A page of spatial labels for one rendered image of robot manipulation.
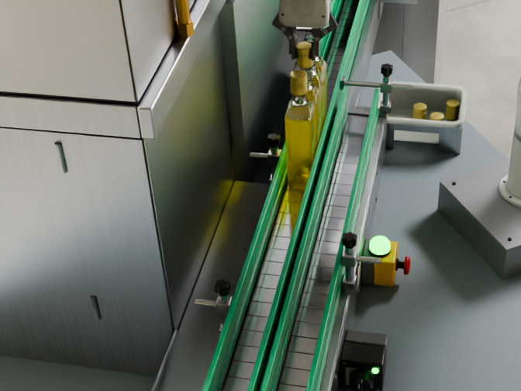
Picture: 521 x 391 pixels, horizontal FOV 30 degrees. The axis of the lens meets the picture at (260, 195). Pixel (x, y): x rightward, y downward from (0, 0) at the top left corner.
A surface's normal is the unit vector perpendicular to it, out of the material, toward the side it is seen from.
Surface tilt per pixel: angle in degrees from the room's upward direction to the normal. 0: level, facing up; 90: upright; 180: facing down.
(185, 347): 0
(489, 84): 0
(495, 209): 1
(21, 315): 90
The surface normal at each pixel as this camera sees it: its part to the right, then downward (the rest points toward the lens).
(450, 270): -0.05, -0.77
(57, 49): -0.22, 0.62
